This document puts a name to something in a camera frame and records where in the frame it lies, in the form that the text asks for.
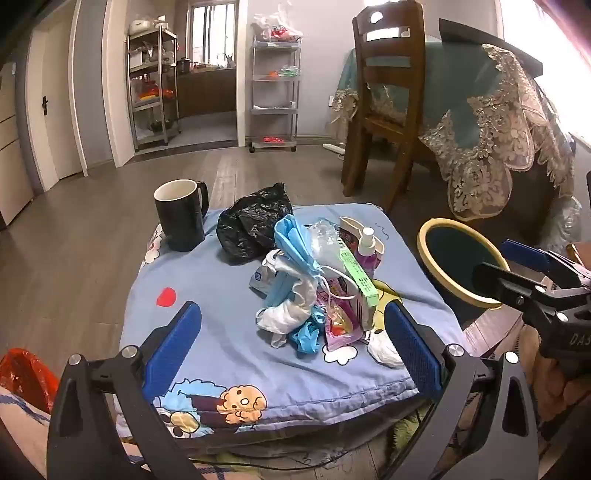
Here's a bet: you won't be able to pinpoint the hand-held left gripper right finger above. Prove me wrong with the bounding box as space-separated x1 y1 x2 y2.
383 300 541 480

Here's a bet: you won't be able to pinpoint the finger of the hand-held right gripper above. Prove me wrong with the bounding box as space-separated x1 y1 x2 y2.
500 239 583 280
472 262 561 324

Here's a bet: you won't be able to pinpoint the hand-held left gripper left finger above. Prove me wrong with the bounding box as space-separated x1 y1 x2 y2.
46 301 204 480

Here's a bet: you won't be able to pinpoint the round yellow-rimmed trash bin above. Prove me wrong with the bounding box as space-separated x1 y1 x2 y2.
417 218 513 309

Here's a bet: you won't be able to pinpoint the pink snack wrapper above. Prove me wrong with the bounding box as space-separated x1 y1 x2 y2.
316 277 370 354

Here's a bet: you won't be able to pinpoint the clear plastic bag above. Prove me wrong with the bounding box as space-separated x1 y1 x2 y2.
305 219 345 268

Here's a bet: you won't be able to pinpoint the crumpled white tissue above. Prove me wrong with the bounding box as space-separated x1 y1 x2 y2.
368 330 407 368

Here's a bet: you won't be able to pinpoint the clear plastic sheet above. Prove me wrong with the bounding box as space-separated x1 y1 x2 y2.
538 196 583 252

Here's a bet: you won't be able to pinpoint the blue cartoon printed cloth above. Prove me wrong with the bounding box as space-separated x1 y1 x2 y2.
117 200 467 439

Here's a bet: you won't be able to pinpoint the green cardboard box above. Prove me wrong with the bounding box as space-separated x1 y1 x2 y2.
339 244 380 330

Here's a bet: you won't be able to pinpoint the purple spray bottle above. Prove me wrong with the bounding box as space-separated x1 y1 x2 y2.
355 227 382 273

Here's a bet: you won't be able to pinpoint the crumpled teal glove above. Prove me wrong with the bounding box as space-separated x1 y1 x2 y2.
290 307 326 355

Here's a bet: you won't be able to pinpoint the grey tissue packet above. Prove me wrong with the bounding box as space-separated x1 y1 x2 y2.
249 258 280 294

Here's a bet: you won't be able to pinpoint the blue face mask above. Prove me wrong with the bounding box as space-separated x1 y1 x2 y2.
255 270 319 347

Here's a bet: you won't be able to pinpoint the black mug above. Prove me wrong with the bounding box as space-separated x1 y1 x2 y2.
154 179 209 252

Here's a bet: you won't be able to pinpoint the black plastic bag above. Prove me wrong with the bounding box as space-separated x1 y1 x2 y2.
216 183 294 266

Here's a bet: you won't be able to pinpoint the red plastic bag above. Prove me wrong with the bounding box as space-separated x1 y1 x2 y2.
0 348 61 414

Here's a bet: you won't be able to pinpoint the wooden chair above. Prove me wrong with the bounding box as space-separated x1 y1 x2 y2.
341 0 428 213

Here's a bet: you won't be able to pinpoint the white door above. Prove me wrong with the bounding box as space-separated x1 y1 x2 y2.
25 28 61 190

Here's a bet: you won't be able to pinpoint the white drawer cabinet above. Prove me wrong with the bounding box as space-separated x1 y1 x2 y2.
0 65 35 227

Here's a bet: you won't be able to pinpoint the metal shelf rack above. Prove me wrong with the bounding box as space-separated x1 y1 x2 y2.
126 21 182 151

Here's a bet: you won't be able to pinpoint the brown kitchen cabinet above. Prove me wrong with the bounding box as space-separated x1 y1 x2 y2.
178 67 238 118

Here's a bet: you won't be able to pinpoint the grey trolley rack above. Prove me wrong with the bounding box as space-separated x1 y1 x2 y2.
249 39 303 153

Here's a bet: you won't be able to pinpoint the kitchen window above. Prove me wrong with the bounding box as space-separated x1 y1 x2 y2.
191 2 238 68

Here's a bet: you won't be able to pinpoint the plastic bags on trolley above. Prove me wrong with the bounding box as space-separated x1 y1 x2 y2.
252 2 305 42

